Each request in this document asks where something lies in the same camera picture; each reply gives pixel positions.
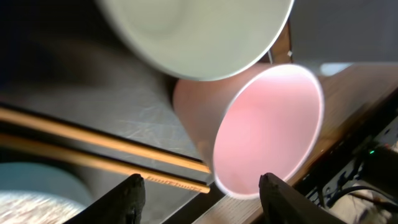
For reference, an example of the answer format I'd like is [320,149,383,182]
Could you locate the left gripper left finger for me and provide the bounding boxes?
[65,174,146,224]

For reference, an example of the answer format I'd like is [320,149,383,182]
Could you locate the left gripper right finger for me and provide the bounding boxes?
[259,173,344,224]

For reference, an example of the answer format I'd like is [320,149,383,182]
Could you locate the pink-tinted white cup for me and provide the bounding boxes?
[173,63,325,200]

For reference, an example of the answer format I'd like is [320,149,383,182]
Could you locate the green-tinted white cup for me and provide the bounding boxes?
[96,0,294,81]

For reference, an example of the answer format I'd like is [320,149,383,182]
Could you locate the grey dishwasher rack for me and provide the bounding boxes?
[289,0,397,76]

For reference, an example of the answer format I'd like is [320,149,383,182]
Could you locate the left wooden chopstick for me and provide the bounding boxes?
[1,134,210,194]

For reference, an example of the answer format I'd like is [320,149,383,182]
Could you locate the wooden chopstick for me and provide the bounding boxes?
[1,106,210,173]
[1,134,210,194]

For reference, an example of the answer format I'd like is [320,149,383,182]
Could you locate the right wooden chopstick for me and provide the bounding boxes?
[1,106,210,173]

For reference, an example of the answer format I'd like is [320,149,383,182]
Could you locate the light blue bowl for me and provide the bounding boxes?
[1,162,93,224]

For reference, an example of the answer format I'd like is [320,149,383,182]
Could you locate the brown serving tray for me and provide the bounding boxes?
[0,40,224,224]

